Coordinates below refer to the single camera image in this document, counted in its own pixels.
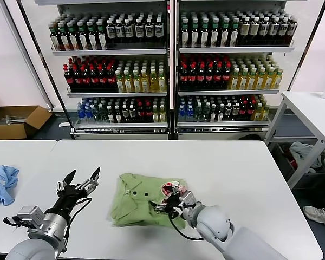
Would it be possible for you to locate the dark grey storage bin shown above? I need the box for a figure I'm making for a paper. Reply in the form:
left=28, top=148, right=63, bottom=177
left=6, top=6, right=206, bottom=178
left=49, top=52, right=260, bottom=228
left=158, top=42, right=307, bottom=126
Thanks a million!
left=269, top=142, right=325, bottom=187

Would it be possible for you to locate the white sneaker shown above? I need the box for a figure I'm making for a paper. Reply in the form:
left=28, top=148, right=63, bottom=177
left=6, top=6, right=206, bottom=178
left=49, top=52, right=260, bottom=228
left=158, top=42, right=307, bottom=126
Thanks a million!
left=303, top=205, right=325, bottom=230

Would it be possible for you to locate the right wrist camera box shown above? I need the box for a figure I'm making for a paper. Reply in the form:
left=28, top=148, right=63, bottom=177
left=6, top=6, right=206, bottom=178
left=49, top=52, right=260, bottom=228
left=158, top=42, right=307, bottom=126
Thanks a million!
left=178, top=189, right=198, bottom=209

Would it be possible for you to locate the red garment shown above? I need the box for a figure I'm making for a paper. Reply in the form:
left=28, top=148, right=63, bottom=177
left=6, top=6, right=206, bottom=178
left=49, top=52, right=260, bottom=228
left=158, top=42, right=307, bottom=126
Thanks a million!
left=282, top=151, right=296, bottom=170

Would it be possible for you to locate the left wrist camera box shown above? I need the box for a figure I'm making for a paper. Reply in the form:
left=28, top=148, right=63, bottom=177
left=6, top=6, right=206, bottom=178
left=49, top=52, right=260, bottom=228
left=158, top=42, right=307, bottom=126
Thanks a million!
left=4, top=205, right=47, bottom=234

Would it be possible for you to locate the white beverage shelf unit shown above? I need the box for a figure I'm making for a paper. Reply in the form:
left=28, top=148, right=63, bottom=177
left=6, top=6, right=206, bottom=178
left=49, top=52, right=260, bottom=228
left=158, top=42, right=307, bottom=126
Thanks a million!
left=174, top=0, right=325, bottom=141
left=34, top=0, right=176, bottom=141

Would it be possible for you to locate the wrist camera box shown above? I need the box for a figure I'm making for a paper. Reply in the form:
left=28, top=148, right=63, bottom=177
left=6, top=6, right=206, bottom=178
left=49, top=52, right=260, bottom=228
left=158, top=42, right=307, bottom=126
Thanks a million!
left=178, top=189, right=198, bottom=209
left=4, top=205, right=47, bottom=234

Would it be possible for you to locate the crumpled light blue garment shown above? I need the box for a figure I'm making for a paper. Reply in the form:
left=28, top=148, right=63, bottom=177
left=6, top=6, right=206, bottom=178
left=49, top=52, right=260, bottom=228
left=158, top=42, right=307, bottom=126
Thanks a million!
left=0, top=164, right=20, bottom=207

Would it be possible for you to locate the green polo shirt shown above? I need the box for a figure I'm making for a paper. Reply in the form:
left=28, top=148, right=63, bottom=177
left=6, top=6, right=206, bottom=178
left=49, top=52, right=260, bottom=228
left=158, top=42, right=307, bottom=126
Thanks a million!
left=107, top=173, right=192, bottom=230

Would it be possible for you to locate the white side table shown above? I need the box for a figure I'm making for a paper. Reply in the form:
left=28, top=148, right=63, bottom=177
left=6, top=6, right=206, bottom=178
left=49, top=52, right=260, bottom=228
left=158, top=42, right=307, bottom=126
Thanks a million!
left=264, top=90, right=325, bottom=190

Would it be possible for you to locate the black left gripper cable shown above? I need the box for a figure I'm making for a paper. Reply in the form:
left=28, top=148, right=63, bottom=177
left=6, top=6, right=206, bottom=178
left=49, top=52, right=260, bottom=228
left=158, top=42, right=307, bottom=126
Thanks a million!
left=66, top=197, right=93, bottom=244

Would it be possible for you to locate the brown cardboard box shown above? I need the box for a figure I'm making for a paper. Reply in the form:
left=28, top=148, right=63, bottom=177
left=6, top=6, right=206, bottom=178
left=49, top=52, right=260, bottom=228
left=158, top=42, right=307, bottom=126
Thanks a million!
left=0, top=91, right=53, bottom=140

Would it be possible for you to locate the white label dark drink bottle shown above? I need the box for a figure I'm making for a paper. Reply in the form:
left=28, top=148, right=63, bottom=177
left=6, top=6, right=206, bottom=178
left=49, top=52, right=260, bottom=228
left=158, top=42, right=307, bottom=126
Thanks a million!
left=106, top=21, right=116, bottom=45
left=153, top=18, right=164, bottom=43
left=123, top=19, right=134, bottom=44
left=268, top=18, right=278, bottom=46
left=114, top=19, right=125, bottom=44
left=287, top=18, right=298, bottom=46
left=258, top=18, right=269, bottom=46
left=133, top=19, right=144, bottom=44
left=277, top=18, right=288, bottom=46
left=143, top=18, right=154, bottom=44

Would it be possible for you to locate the beige label dark drink bottle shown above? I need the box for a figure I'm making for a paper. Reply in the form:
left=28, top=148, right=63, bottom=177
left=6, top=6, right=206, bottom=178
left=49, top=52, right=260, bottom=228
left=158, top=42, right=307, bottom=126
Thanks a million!
left=238, top=17, right=250, bottom=47
left=248, top=17, right=259, bottom=47

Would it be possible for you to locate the grey metal parts bundle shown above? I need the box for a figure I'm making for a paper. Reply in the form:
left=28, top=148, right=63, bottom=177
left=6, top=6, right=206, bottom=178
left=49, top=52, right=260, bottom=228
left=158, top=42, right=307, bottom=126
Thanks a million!
left=0, top=114, right=25, bottom=126

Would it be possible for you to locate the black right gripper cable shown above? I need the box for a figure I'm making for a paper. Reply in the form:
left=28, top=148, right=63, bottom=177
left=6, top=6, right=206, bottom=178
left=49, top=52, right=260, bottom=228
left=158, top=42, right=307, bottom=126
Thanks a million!
left=166, top=207, right=204, bottom=242

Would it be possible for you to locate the glass cabinet door black frame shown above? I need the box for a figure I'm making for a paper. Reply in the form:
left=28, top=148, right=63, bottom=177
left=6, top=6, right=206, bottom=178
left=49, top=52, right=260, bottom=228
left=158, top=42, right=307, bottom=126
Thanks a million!
left=285, top=0, right=325, bottom=93
left=0, top=0, right=76, bottom=140

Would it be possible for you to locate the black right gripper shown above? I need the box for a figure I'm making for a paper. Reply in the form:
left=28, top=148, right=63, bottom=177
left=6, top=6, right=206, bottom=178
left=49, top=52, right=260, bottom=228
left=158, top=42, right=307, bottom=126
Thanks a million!
left=148, top=185, right=185, bottom=215

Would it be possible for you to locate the red cap cola bottle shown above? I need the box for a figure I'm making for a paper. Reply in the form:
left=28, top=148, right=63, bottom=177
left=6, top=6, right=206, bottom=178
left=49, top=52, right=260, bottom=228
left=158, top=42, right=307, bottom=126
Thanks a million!
left=205, top=62, right=215, bottom=90
left=97, top=64, right=108, bottom=92
left=81, top=64, right=90, bottom=92
left=89, top=64, right=99, bottom=92
left=106, top=64, right=116, bottom=92
left=196, top=62, right=206, bottom=90
left=73, top=64, right=82, bottom=92
left=188, top=62, right=198, bottom=90
left=64, top=64, right=74, bottom=92
left=179, top=62, right=189, bottom=90
left=213, top=62, right=223, bottom=90
left=222, top=62, right=231, bottom=90

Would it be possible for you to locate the pale grey garment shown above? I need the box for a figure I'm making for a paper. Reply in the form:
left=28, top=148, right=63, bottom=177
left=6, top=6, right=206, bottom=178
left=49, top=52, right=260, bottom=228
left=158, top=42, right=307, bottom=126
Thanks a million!
left=289, top=142, right=322, bottom=174

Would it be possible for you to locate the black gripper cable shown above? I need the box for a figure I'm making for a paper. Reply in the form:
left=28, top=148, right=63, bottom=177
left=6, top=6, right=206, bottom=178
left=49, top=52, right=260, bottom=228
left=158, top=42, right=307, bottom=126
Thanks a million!
left=66, top=197, right=93, bottom=244
left=166, top=207, right=204, bottom=242

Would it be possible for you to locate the green cap dark tea bottle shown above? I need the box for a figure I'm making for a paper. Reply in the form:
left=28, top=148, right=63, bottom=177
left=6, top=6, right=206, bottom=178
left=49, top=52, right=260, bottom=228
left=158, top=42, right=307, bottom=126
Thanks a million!
left=95, top=21, right=107, bottom=50
left=180, top=19, right=191, bottom=49
left=76, top=22, right=87, bottom=51
left=57, top=22, right=69, bottom=51
left=190, top=18, right=200, bottom=49
left=210, top=18, right=220, bottom=48
left=229, top=18, right=239, bottom=48
left=49, top=22, right=60, bottom=51
left=85, top=21, right=97, bottom=50
left=220, top=18, right=230, bottom=48
left=199, top=18, right=210, bottom=49
left=66, top=22, right=77, bottom=51

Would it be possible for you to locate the yellow juice bottle white cap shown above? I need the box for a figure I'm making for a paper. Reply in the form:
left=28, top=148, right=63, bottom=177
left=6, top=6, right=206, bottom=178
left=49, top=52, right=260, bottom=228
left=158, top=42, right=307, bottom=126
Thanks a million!
left=123, top=69, right=133, bottom=93
left=265, top=68, right=275, bottom=90
left=140, top=69, right=150, bottom=93
left=115, top=69, right=125, bottom=93
left=132, top=69, right=141, bottom=93
left=257, top=68, right=267, bottom=91
left=274, top=69, right=283, bottom=90
left=230, top=68, right=240, bottom=91
left=149, top=68, right=158, bottom=93
left=239, top=68, right=249, bottom=91
left=157, top=68, right=166, bottom=93
left=248, top=68, right=258, bottom=91

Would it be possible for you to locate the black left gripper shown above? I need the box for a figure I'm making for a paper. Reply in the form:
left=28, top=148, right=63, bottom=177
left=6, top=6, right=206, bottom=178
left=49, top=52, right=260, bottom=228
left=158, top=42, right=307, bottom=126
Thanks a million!
left=44, top=167, right=101, bottom=217

